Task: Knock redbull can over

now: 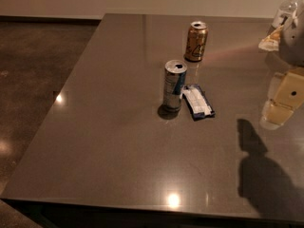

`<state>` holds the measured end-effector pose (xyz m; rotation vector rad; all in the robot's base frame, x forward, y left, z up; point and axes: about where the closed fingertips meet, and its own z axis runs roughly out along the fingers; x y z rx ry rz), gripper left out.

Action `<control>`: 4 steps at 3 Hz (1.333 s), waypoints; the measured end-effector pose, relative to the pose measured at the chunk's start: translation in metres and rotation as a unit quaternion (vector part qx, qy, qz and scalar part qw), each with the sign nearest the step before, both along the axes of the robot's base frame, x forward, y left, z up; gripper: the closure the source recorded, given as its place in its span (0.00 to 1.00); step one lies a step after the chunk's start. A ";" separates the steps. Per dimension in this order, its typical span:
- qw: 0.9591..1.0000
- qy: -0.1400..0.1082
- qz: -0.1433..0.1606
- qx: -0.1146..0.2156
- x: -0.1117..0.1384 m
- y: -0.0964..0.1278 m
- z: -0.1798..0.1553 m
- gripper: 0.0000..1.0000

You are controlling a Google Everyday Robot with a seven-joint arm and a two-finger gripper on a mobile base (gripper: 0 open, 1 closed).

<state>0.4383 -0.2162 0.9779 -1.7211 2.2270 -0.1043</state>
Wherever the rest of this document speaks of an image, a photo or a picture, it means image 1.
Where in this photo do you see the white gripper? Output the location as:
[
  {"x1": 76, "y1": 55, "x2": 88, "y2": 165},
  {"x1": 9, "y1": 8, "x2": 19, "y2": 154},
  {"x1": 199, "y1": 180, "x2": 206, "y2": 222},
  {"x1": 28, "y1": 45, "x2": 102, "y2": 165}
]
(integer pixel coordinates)
[{"x1": 258, "y1": 10, "x2": 304, "y2": 130}]

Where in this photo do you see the silver blue redbull can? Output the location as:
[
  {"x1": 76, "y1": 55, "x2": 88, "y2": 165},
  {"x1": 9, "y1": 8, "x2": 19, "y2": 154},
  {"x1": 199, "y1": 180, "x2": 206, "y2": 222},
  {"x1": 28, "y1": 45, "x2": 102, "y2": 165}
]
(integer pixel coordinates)
[{"x1": 162, "y1": 60, "x2": 187, "y2": 112}]

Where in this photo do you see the gold soda can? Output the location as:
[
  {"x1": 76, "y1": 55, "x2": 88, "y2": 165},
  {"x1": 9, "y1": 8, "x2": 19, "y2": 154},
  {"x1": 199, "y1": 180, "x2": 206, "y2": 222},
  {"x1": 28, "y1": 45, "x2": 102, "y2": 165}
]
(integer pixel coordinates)
[{"x1": 184, "y1": 21, "x2": 208, "y2": 62}]

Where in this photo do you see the blue white snack packet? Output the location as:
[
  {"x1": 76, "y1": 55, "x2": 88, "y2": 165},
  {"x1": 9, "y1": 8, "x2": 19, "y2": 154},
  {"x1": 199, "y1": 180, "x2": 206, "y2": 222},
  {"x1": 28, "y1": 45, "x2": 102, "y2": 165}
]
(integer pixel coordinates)
[{"x1": 182, "y1": 84, "x2": 216, "y2": 121}]

